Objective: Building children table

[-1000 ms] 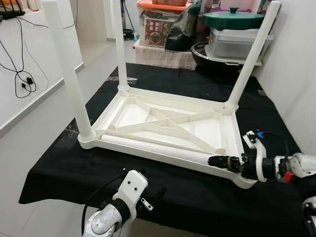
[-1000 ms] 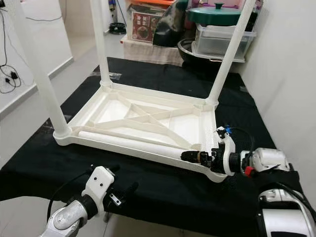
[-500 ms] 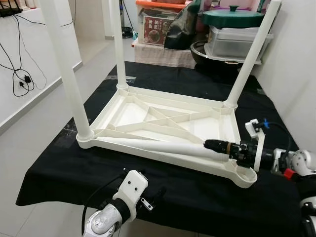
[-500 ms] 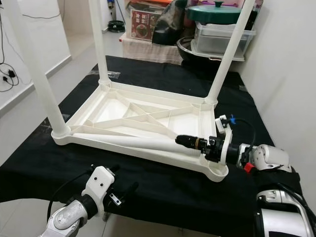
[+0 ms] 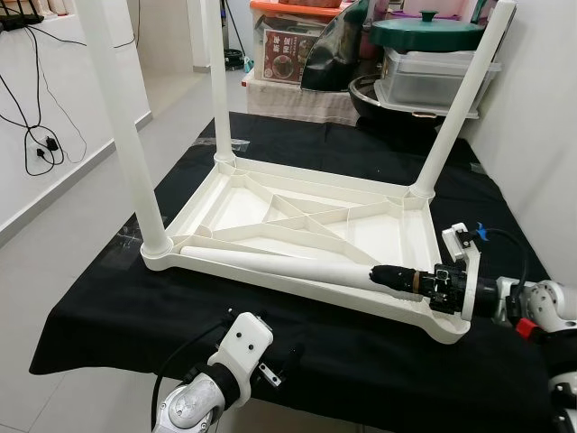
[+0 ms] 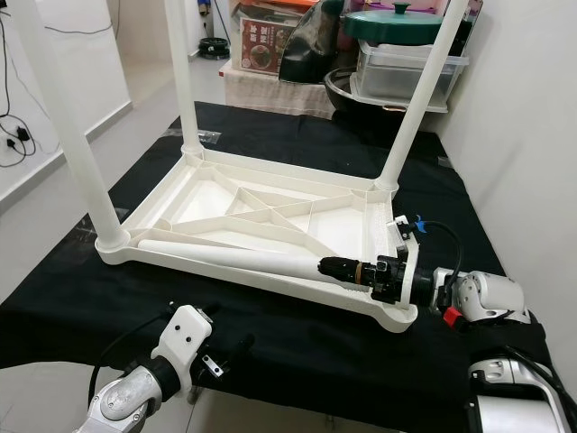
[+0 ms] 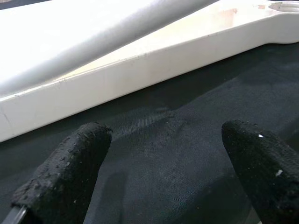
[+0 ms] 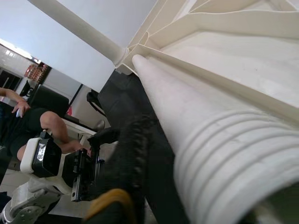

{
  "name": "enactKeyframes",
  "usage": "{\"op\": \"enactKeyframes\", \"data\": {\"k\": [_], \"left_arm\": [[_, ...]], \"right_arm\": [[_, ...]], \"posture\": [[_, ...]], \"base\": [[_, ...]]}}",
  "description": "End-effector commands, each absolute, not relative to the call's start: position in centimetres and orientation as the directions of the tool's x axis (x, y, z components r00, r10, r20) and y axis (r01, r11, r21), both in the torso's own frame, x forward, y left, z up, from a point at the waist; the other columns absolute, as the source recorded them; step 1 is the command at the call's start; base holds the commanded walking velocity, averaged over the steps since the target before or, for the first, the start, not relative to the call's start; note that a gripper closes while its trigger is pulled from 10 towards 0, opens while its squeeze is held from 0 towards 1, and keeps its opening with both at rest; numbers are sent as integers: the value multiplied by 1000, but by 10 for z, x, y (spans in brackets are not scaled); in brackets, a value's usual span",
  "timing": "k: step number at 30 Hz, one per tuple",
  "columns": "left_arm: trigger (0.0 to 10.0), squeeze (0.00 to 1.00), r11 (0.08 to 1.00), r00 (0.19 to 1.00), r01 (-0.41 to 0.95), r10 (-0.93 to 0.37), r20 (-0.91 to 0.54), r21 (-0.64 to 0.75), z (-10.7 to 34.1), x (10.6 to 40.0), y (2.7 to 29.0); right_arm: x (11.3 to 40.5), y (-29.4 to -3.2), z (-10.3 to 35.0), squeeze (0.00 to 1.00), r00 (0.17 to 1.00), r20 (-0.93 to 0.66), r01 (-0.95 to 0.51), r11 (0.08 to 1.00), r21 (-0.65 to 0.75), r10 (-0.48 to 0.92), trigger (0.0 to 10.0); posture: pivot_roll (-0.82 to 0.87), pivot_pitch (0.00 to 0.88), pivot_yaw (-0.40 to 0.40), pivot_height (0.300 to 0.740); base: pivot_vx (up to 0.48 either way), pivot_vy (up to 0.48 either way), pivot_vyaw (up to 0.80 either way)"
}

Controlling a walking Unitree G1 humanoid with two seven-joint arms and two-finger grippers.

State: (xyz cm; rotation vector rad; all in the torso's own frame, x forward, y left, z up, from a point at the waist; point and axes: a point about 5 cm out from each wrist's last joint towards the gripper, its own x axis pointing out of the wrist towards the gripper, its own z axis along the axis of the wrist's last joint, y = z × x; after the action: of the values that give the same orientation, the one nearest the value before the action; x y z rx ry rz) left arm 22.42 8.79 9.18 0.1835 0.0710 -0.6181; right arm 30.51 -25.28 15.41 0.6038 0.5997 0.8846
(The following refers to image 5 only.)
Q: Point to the clear box with red label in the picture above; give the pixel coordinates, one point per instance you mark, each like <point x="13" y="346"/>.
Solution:
<point x="284" y="54"/>

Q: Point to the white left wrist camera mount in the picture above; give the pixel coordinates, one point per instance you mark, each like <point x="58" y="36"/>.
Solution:
<point x="245" y="338"/>

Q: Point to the white plastic table leg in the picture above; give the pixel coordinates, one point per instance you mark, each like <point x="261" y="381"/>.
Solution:
<point x="126" y="135"/>
<point x="216" y="81"/>
<point x="464" y="99"/>
<point x="297" y="266"/>

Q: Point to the black wok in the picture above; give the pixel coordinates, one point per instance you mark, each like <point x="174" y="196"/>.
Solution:
<point x="365" y="99"/>

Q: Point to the black power strip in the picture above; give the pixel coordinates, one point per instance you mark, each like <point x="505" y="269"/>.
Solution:
<point x="18" y="18"/>

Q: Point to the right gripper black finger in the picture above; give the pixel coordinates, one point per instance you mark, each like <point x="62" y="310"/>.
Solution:
<point x="392" y="276"/>

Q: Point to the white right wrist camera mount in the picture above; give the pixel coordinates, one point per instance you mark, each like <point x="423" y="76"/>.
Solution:
<point x="453" y="242"/>

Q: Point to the yellow rubber band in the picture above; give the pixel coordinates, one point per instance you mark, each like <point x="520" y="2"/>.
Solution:
<point x="415" y="280"/>

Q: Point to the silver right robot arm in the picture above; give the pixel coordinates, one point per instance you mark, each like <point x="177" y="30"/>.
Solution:
<point x="545" y="302"/>

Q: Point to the beige cloth covered stand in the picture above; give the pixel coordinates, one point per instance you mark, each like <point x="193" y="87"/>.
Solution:
<point x="288" y="104"/>

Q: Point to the clear plastic storage box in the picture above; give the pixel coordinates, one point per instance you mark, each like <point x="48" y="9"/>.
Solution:
<point x="424" y="81"/>

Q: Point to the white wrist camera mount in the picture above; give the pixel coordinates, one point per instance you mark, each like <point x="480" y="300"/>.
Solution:
<point x="453" y="242"/>
<point x="245" y="338"/>

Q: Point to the black tablecloth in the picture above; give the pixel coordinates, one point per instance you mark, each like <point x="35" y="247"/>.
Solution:
<point x="361" y="370"/>

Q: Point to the white plastic children table top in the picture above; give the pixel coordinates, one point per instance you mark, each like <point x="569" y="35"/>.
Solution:
<point x="379" y="225"/>

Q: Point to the clear tape cross patch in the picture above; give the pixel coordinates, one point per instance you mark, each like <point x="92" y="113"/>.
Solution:
<point x="120" y="248"/>

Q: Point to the clear tape strip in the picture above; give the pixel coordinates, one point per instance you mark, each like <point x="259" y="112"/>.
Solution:
<point x="236" y="144"/>

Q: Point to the black round floor device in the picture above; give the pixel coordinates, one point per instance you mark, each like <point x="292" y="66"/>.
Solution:
<point x="236" y="61"/>

